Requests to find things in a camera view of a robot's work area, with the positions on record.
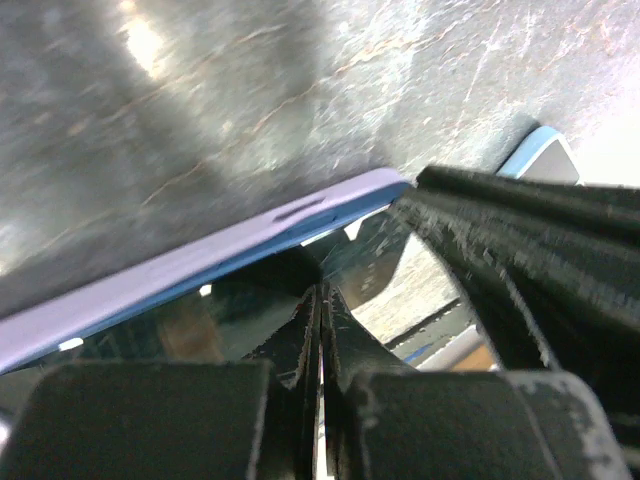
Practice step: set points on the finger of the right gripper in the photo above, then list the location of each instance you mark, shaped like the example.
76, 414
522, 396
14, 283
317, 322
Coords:
552, 270

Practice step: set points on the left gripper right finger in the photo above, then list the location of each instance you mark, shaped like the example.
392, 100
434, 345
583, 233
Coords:
348, 348

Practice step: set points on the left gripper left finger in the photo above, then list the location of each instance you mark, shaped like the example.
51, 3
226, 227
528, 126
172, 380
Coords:
291, 354

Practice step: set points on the blue-edged black phone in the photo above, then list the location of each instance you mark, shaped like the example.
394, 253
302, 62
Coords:
391, 283

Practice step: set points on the light blue phone case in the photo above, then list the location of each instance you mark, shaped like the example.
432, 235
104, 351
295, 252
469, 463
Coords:
528, 152

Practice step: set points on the lavender phone case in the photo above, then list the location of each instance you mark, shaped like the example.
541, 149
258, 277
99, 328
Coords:
87, 287

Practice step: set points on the black phone with stand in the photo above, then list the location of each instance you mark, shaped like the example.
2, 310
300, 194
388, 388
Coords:
553, 165

